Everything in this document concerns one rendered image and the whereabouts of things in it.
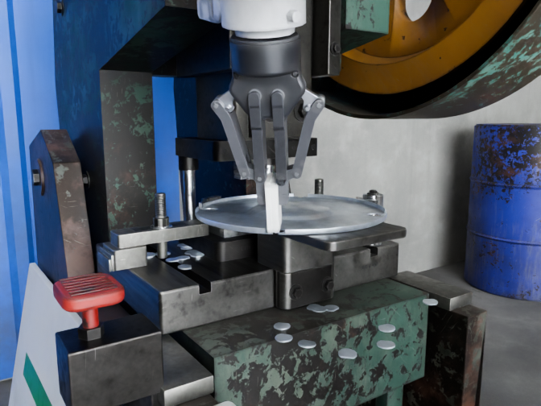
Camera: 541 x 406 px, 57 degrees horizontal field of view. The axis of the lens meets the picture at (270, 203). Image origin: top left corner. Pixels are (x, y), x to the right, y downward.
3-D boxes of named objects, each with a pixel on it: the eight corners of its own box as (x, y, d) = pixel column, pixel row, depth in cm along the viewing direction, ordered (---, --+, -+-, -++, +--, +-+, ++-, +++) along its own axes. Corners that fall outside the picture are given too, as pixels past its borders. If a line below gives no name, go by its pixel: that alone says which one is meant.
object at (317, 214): (223, 195, 93) (223, 191, 93) (382, 200, 88) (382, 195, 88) (165, 230, 65) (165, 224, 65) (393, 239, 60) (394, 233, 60)
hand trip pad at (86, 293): (132, 358, 50) (128, 287, 49) (70, 376, 47) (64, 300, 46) (111, 334, 56) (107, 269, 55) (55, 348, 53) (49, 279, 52)
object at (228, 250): (319, 243, 88) (319, 226, 87) (218, 262, 77) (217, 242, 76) (268, 227, 101) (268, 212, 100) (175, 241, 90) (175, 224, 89)
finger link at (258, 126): (261, 93, 53) (247, 92, 53) (263, 186, 59) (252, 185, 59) (266, 82, 57) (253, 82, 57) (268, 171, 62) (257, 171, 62)
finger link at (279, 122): (274, 82, 57) (286, 82, 56) (279, 171, 62) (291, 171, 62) (269, 93, 53) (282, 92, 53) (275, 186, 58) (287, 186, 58)
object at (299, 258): (405, 320, 69) (410, 224, 66) (328, 346, 61) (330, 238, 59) (296, 273, 89) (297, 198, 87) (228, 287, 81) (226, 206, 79)
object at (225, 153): (320, 170, 85) (320, 138, 84) (216, 178, 74) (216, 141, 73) (268, 163, 98) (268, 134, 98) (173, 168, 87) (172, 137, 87)
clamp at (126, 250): (212, 254, 81) (212, 192, 79) (109, 272, 72) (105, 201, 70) (196, 246, 86) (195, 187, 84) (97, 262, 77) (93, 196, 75)
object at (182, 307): (398, 275, 89) (400, 242, 88) (161, 337, 65) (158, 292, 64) (298, 240, 114) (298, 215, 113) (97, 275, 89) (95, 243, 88)
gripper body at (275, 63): (216, 40, 49) (225, 129, 54) (302, 38, 48) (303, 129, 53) (232, 26, 56) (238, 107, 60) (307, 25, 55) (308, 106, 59)
